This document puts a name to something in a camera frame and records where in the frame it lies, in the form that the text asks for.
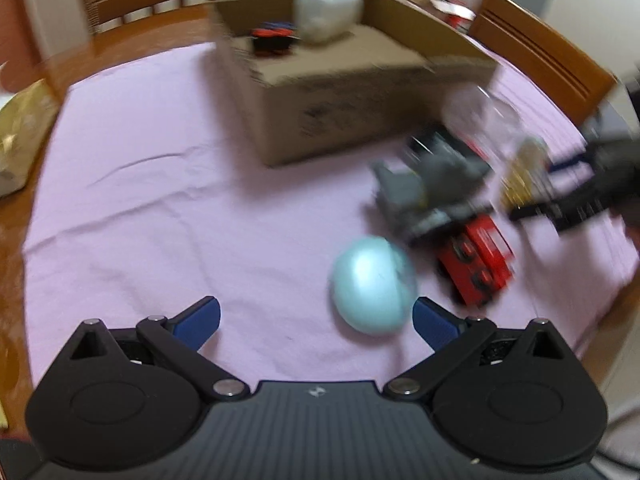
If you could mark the black toy train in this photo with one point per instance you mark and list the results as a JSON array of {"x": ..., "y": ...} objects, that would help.
[{"x": 272, "y": 40}]

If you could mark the red toy fire truck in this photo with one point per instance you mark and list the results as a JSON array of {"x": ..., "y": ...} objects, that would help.
[{"x": 480, "y": 260}]

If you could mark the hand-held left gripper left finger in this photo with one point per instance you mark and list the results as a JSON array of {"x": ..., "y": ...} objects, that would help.
[{"x": 200, "y": 322}]

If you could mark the pink tablecloth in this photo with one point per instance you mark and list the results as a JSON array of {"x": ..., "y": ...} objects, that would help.
[{"x": 165, "y": 200}]

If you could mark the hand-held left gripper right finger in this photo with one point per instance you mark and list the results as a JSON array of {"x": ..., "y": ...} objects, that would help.
[{"x": 434, "y": 322}]

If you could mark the clear plastic jar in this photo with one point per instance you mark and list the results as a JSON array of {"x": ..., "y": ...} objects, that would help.
[{"x": 480, "y": 120}]

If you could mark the light blue ball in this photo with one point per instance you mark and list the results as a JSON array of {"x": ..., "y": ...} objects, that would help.
[{"x": 370, "y": 285}]

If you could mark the white plastic container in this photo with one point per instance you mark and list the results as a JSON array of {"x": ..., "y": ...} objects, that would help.
[{"x": 327, "y": 12}]

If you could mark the brown cardboard box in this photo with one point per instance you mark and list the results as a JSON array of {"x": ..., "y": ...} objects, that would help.
[{"x": 320, "y": 95}]

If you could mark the gold tissue pack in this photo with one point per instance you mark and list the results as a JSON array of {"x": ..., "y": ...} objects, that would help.
[{"x": 22, "y": 135}]

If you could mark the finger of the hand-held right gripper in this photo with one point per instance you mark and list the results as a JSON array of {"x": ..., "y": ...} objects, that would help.
[
  {"x": 580, "y": 207},
  {"x": 600, "y": 152}
]

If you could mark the grey toy animal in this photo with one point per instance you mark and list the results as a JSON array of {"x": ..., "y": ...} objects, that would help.
[{"x": 425, "y": 185}]

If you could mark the jar of yellow pieces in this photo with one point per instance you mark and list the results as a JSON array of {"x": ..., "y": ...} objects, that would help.
[{"x": 525, "y": 175}]

